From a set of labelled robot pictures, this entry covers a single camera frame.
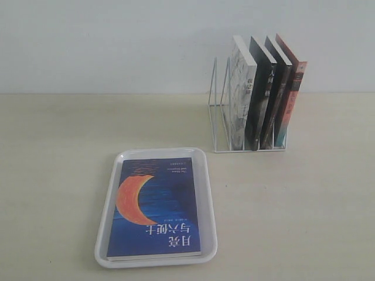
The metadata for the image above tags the blue moon cover book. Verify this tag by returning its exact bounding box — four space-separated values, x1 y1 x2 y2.
107 157 202 261

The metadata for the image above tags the grey white spine book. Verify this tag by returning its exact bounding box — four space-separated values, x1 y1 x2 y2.
228 35 257 150

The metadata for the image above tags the black spine book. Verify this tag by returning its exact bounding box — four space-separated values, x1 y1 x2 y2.
245 36 277 151

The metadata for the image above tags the dark brown spine book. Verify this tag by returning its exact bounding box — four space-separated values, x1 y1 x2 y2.
260 36 292 149

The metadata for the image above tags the red pink spine book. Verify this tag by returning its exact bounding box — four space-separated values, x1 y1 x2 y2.
274 34 308 147

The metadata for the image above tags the white plastic tray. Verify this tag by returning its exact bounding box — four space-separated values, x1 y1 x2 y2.
94 148 217 269

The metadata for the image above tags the white wire book rack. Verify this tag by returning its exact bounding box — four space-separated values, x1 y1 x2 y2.
207 57 288 153

